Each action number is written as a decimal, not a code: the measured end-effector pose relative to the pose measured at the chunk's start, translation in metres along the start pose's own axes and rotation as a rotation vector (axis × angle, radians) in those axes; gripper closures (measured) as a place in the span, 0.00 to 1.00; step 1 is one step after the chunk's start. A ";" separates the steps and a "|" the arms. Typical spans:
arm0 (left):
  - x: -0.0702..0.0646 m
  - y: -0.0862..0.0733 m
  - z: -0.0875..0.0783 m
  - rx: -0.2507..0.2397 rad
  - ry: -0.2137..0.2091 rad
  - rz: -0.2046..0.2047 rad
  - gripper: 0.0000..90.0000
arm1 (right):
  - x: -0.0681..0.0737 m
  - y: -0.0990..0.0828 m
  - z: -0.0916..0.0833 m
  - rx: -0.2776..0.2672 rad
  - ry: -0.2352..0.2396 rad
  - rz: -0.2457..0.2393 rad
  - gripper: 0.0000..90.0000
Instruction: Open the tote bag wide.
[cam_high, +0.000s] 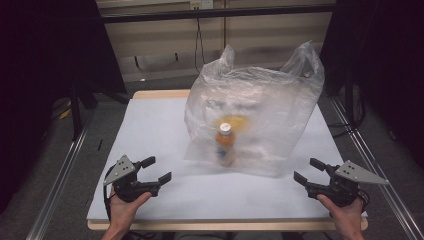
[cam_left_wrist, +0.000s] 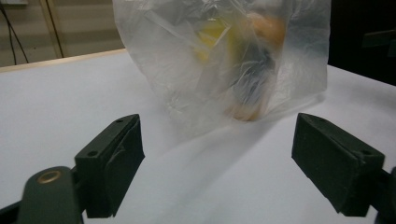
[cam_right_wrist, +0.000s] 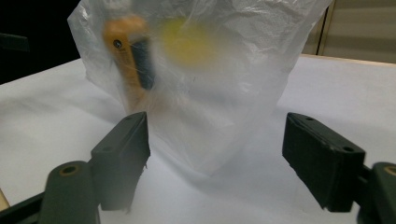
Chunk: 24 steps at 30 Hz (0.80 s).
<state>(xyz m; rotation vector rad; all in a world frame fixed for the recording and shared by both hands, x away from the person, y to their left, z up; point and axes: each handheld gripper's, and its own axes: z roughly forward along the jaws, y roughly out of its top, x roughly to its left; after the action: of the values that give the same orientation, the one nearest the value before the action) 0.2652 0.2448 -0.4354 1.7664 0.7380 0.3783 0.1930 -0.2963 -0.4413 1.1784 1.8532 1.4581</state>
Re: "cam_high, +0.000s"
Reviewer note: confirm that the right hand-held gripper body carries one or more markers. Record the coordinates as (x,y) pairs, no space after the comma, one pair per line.
(346,186)

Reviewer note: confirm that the clear plastic bag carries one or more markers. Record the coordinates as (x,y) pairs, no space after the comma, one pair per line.
(266,110)

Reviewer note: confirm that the black curtain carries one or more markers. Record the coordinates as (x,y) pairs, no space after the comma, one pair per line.
(40,66)
(383,60)

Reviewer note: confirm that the wooden table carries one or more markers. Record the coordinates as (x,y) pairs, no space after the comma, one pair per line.
(160,94)

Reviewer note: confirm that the metal floor rail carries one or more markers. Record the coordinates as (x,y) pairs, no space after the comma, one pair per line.
(376,166)
(63,173)

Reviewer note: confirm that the black metal stand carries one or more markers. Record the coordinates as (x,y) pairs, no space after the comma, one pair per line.
(350,100)
(76,110)

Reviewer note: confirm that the white wall outlet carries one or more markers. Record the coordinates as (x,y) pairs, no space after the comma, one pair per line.
(201,4)

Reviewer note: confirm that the white table mat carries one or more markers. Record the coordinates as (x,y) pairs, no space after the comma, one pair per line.
(156,133)

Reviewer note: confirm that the black horizontal bar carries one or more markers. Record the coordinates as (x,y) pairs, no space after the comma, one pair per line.
(213,14)

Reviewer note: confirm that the person's right hand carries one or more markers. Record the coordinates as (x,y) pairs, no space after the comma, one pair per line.
(346,216)

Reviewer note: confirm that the orange drink bottle white cap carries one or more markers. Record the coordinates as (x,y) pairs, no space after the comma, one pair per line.
(225,146)

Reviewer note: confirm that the person's left hand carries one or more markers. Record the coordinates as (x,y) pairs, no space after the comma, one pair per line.
(125,211)

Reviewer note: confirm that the yellow round object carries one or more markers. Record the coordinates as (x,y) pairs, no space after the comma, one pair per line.
(238,121)

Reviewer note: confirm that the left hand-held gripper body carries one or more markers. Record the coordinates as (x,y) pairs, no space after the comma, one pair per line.
(125,186)

